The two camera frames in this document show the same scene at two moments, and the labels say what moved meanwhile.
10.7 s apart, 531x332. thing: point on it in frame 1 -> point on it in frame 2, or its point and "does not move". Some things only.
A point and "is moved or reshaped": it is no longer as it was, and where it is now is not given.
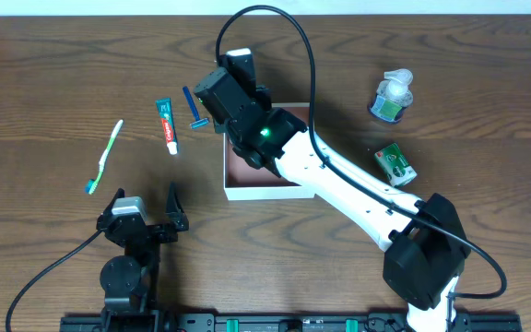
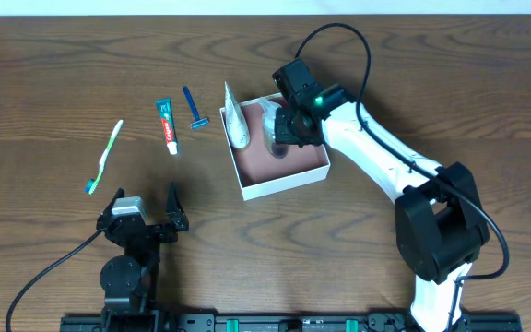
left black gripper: (153, 231) does not move
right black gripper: (221, 124) -> (285, 127)
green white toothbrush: (90, 184) does not move
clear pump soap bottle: (393, 94) is moved or reshaped
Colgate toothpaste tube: (165, 112) does not move
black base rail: (289, 322) does not move
